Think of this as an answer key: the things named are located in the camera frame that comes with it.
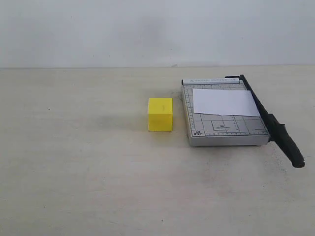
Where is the grey metal paper cutter base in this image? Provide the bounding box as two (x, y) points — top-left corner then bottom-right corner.
(182, 76), (270, 147)

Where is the white paper sheet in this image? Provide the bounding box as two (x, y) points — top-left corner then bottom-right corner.
(192, 88), (260, 117)

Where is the black cutter blade lever arm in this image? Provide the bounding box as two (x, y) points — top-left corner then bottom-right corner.
(225, 75), (305, 168)

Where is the yellow cube block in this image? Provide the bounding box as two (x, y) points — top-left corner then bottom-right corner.
(148, 98), (173, 132)

